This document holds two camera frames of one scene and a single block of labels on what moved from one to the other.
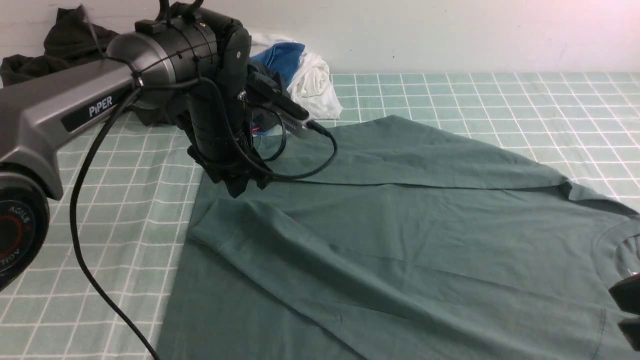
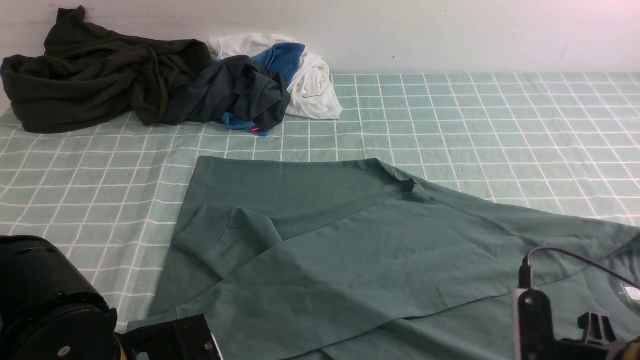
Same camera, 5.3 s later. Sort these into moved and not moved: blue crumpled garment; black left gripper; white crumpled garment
Moved: black left gripper
Not moved: white crumpled garment; blue crumpled garment
